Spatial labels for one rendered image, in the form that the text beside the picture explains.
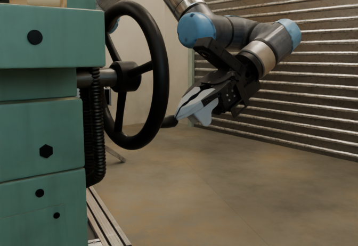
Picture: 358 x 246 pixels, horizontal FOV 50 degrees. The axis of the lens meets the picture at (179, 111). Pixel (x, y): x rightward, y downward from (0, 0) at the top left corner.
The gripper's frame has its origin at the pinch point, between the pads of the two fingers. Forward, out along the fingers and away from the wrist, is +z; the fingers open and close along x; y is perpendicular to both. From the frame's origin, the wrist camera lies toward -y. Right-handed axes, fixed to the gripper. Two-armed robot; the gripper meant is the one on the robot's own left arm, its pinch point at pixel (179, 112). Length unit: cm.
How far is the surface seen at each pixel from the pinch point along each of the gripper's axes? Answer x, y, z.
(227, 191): 110, 124, -65
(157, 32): -2.3, -15.5, -1.8
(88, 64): -19.0, -21.2, 17.5
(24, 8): -19.0, -28.9, 20.2
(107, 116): 17.3, -0.9, 6.7
